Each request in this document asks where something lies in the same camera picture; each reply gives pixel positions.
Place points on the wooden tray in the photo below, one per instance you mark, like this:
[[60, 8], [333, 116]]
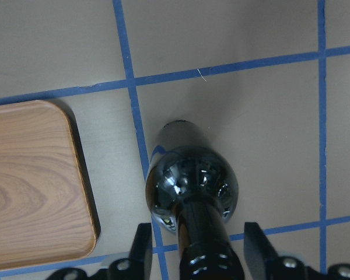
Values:
[[47, 210]]

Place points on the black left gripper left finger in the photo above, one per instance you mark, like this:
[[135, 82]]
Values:
[[140, 255]]

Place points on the dark glass wine bottle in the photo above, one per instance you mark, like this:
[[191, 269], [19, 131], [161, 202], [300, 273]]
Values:
[[192, 191]]

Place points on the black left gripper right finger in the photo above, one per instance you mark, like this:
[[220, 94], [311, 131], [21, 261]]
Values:
[[259, 253]]

